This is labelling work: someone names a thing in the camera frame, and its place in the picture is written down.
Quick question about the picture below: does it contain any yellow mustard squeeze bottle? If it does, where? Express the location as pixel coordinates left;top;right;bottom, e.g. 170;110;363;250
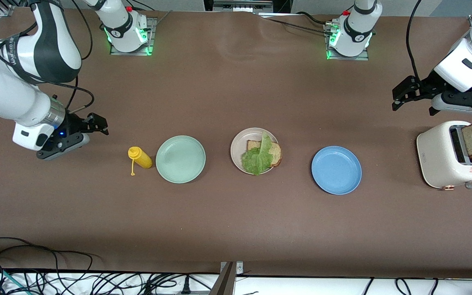
128;146;153;177

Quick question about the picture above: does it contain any green lettuce leaf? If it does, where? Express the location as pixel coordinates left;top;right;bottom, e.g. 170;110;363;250
241;132;274;176

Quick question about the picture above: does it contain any pale green plate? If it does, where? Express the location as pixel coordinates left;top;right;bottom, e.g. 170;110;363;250
156;135;206;184

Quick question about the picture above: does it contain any blue plate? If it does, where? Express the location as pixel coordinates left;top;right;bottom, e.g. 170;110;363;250
311;146;362;195

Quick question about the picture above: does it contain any beige plate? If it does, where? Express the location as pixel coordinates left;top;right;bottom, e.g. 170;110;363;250
230;127;280;175

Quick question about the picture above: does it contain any cream white toaster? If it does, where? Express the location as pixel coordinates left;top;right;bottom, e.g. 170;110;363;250
416;120;472;190

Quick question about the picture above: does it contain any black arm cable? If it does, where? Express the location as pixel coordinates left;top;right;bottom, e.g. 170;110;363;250
35;0;95;119
406;0;423;80

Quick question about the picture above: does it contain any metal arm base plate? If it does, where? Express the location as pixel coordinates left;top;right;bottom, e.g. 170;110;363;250
324;23;370;61
110;16;157;56

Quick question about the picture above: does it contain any black looping floor cable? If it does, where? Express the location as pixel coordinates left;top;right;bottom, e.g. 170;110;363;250
0;237;94;273

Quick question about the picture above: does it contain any black base power cable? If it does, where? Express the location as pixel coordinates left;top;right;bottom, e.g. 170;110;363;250
256;11;331;35

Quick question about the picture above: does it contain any teal cable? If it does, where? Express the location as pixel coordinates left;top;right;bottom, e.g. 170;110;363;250
0;266;30;295

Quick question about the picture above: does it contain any black equipment frame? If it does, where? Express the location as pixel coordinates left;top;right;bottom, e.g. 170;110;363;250
203;0;293;14

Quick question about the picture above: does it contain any small metal corner bracket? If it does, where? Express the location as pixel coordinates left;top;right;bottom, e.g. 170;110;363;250
220;261;244;275

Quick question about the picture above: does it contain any grey metal post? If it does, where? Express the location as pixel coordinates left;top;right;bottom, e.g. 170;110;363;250
209;261;236;295

